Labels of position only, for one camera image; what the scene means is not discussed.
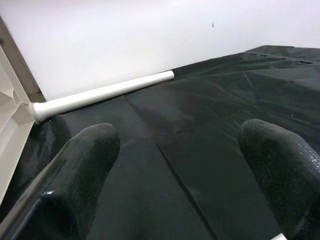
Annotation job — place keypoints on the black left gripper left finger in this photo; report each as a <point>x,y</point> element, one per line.
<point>67,185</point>

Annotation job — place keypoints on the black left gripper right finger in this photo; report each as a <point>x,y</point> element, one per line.
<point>287,180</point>

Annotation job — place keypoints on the white plastic table top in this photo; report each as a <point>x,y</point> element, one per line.
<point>12,100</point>

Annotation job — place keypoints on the black table cloth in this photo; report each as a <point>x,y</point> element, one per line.
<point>187,125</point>

